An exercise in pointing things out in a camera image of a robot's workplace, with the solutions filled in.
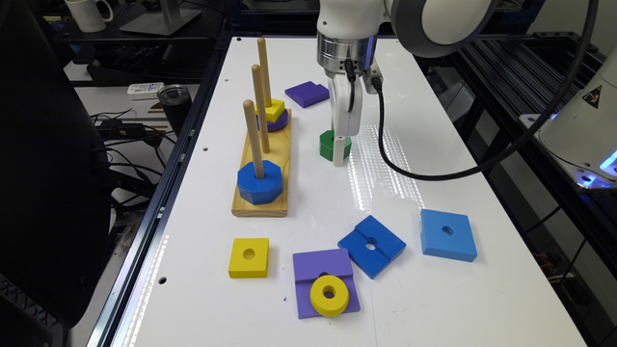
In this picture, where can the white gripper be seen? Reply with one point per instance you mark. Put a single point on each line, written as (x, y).
(346, 103)

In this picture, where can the wooden peg base board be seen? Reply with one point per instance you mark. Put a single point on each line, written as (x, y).
(279, 154)

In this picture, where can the middle wooden peg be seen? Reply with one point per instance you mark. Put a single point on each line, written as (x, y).
(260, 108)

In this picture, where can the purple grooved square block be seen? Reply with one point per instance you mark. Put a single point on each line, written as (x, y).
(308, 267)

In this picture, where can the grey monitor stand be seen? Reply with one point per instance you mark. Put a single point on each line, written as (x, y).
(165, 23)

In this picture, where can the black tumbler cup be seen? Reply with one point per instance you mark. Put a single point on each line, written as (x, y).
(176, 102)

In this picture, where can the black monitor back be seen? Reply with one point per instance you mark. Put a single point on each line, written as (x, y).
(55, 213)

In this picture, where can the blue octagon block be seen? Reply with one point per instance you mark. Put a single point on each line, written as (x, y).
(260, 190)

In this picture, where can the white remote control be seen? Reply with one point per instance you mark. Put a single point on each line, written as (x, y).
(144, 91)

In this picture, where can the yellow ring block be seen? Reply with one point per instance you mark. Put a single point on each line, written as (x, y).
(329, 296)

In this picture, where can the blue grooved square block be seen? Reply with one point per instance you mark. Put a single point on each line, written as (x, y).
(372, 246)

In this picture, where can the green octagon block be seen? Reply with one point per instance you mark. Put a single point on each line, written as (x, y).
(327, 145)

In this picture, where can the front wooden peg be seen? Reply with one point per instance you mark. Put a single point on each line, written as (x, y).
(250, 118)

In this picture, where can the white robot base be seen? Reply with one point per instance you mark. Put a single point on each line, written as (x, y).
(582, 136)

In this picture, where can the small yellow square block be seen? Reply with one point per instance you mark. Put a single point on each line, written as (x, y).
(273, 112)

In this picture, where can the wooden peg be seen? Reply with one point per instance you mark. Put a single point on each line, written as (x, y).
(250, 118)
(263, 61)
(260, 108)

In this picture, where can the dark purple notched block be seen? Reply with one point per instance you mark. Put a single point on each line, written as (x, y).
(308, 93)

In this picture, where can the white mug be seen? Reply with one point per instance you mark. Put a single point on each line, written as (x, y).
(88, 16)

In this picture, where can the light blue square block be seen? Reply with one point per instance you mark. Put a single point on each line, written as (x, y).
(447, 235)

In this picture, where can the rear wooden peg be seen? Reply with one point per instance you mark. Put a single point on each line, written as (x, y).
(263, 61)

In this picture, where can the purple round block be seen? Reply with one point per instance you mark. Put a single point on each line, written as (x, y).
(280, 123)

